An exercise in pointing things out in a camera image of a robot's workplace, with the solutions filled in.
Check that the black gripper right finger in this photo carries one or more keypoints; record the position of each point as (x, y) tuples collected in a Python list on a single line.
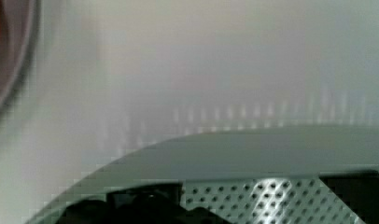
[(359, 192)]

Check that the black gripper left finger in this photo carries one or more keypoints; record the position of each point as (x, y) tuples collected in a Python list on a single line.
[(155, 204)]

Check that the mint green oval strainer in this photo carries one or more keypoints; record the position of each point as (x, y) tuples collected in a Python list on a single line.
[(304, 150)]

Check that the grey round plate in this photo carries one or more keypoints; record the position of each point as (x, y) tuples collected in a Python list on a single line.
[(19, 23)]

